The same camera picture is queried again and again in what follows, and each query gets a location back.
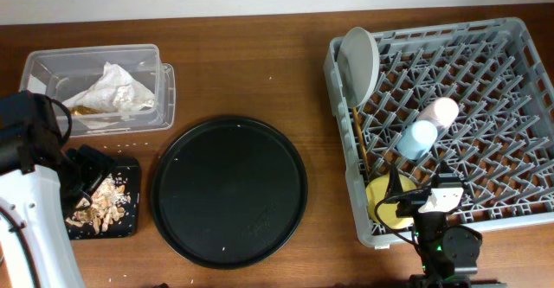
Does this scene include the white napkin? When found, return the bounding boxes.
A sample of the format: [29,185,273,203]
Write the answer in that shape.
[112,81,155,112]

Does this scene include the grey plate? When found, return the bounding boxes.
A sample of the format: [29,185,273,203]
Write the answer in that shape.
[337,27,380,108]

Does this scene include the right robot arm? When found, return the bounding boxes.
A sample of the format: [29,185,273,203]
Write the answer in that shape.
[383,162,483,288]

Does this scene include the clear plastic bin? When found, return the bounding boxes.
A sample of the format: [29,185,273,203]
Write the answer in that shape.
[19,44,176,138]

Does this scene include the black rectangular tray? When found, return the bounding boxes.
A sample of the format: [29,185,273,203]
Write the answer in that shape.
[65,157,142,240]

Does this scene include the blue cup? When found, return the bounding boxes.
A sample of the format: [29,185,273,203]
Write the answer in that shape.
[396,120,438,160]

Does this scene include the round black serving tray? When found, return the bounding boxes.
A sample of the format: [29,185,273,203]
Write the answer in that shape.
[150,116,308,270]

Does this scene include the yellow bowl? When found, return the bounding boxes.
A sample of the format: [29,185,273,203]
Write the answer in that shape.
[365,175,416,229]

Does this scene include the pink cup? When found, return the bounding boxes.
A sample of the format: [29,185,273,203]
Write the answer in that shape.
[416,97,460,130]

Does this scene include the brown snack wrapper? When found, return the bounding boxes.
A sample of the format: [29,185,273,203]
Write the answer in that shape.
[70,106,102,116]

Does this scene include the food scraps with rice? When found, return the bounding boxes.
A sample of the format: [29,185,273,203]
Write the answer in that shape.
[65,174,131,236]

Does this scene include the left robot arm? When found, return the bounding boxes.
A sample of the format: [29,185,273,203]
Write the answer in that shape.
[1,91,116,287]

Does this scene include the grey dishwasher rack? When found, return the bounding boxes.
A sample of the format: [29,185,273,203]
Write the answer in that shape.
[324,17,553,248]

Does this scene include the wooden chopstick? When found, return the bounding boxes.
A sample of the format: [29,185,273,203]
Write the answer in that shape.
[352,107,370,176]

